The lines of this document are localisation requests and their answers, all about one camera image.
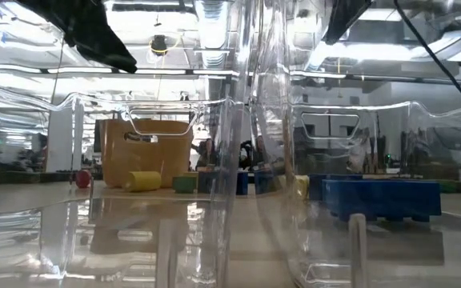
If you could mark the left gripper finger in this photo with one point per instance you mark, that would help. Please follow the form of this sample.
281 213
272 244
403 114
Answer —
112 44

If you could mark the blue hollow block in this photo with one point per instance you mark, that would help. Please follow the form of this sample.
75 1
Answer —
263 183

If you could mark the silver ceiling duct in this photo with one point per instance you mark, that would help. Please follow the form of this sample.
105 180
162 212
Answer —
212 36

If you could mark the person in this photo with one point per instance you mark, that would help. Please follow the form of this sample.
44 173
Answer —
206 154
258 152

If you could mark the white pillar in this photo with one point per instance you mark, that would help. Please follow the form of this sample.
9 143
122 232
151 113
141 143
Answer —
64 140

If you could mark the red cylinder block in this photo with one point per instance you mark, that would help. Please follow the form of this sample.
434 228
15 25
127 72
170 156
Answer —
82 179

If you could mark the blue stud block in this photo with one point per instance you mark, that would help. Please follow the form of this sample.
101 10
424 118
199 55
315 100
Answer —
334 178
240 184
380 200

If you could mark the yellow cylinder block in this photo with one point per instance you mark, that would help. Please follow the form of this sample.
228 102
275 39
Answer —
142 181

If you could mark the yellow plastic bin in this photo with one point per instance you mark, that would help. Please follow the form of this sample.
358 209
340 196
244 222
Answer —
146 160

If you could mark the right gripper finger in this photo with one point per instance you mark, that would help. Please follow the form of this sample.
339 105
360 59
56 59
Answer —
348 20

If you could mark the black overhead camera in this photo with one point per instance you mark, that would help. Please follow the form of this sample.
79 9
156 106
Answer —
159 45

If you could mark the clear plastic bin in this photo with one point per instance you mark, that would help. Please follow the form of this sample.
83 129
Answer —
94 240
414 256

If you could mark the green stud block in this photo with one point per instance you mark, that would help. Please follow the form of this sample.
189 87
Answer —
184 185

